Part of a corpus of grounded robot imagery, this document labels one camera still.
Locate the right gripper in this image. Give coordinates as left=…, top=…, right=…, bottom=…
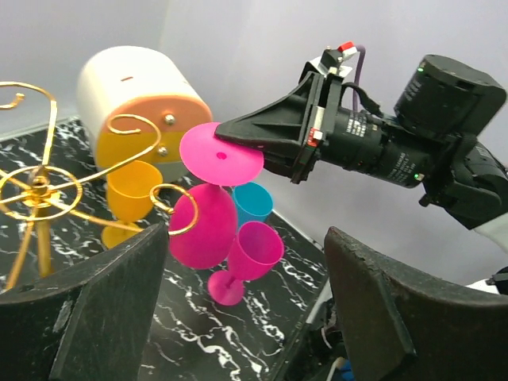
left=215, top=61, right=432, bottom=188

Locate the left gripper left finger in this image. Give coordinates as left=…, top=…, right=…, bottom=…
left=1, top=223, right=168, bottom=380

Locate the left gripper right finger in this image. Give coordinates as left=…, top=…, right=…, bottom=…
left=324, top=227, right=507, bottom=380

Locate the blue wine glass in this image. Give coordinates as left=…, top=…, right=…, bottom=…
left=232, top=182, right=274, bottom=227

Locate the magenta wine glass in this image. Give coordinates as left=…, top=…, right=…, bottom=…
left=169, top=122, right=264, bottom=269
left=207, top=221, right=285, bottom=306

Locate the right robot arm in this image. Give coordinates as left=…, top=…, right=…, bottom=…
left=215, top=46, right=507, bottom=248

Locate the orange wine glass right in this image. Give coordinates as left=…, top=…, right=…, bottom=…
left=106, top=160, right=163, bottom=228

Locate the white orange cylindrical container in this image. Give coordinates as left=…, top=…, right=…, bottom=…
left=76, top=46, right=212, bottom=183

